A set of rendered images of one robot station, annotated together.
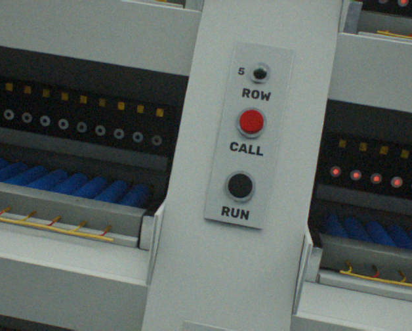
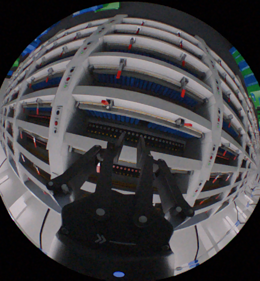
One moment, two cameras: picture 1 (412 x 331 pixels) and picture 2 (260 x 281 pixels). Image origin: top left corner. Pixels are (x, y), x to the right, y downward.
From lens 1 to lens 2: 0.29 m
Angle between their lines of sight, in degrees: 5
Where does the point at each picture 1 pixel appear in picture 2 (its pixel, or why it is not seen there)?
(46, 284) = (87, 92)
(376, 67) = (45, 132)
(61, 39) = (84, 139)
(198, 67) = (62, 132)
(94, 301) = (80, 90)
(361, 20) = not seen: hidden behind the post
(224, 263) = (61, 100)
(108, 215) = (83, 106)
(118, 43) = (75, 138)
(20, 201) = (100, 108)
